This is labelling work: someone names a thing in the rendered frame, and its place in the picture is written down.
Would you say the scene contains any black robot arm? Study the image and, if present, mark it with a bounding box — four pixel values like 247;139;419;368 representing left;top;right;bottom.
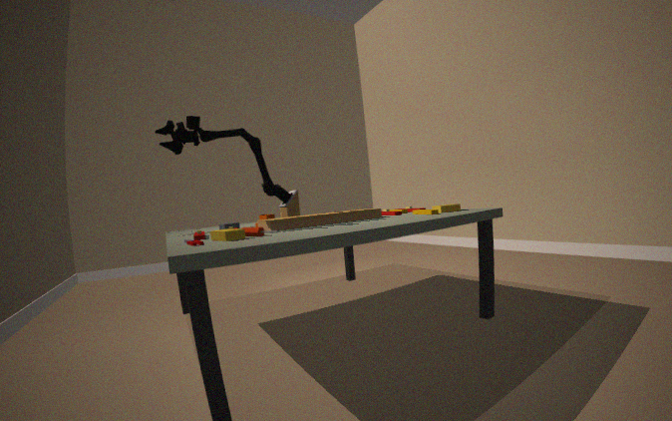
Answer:
176;116;293;204

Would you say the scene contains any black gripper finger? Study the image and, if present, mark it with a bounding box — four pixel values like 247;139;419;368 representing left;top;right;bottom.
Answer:
155;123;169;135
160;140;176;153

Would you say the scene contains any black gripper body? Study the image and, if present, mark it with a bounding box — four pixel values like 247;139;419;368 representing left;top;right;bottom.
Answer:
168;120;189;155

